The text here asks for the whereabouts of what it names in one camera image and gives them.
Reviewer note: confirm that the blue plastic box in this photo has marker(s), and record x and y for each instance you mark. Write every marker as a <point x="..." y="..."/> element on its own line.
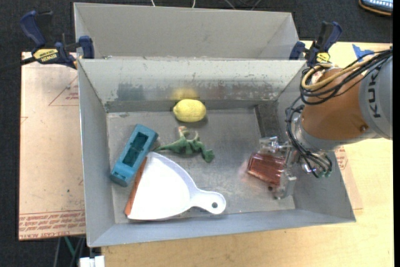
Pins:
<point x="134" y="153"/>

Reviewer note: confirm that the grey metal bin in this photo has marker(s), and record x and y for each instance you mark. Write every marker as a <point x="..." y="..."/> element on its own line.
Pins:
<point x="187" y="87"/>

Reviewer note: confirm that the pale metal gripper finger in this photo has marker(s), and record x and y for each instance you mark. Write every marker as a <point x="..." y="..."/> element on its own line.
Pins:
<point x="271" y="144"/>
<point x="287" y="186"/>

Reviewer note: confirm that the green toy animal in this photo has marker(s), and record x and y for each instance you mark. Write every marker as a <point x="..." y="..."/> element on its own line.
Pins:
<point x="187" y="147"/>

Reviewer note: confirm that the yellow lemon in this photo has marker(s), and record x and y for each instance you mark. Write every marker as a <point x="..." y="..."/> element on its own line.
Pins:
<point x="189" y="110"/>

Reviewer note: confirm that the white dustpan with orange lip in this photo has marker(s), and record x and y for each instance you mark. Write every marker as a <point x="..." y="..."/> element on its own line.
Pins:
<point x="165" y="187"/>

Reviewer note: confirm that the brown cardboard board red print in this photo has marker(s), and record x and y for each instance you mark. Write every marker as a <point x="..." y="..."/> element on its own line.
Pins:
<point x="50" y="147"/>

